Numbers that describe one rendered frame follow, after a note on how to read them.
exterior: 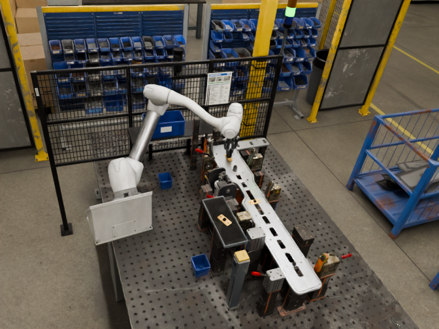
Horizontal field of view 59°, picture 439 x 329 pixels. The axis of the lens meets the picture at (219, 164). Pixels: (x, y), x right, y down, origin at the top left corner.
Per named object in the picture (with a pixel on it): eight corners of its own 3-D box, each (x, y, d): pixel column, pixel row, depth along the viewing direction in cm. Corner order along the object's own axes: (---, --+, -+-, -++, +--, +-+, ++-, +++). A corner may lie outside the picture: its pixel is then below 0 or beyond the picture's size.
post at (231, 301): (240, 307, 232) (251, 261, 205) (228, 311, 230) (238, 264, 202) (234, 296, 238) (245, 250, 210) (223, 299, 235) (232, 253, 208)
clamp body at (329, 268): (328, 297, 244) (345, 262, 221) (308, 304, 239) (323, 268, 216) (319, 284, 251) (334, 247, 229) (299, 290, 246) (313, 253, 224)
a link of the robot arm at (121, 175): (110, 193, 252) (102, 160, 254) (116, 193, 270) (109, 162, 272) (134, 187, 253) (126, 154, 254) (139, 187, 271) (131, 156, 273)
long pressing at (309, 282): (328, 286, 216) (329, 284, 215) (293, 297, 208) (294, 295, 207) (232, 143, 313) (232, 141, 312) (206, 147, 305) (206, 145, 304)
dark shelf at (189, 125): (241, 132, 325) (241, 128, 323) (132, 147, 294) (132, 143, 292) (230, 117, 341) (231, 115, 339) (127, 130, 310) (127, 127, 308)
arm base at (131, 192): (112, 201, 245) (110, 192, 246) (113, 202, 267) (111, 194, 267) (141, 194, 250) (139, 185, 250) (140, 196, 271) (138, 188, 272)
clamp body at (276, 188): (276, 223, 289) (285, 189, 267) (260, 227, 285) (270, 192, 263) (270, 215, 295) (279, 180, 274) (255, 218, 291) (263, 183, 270)
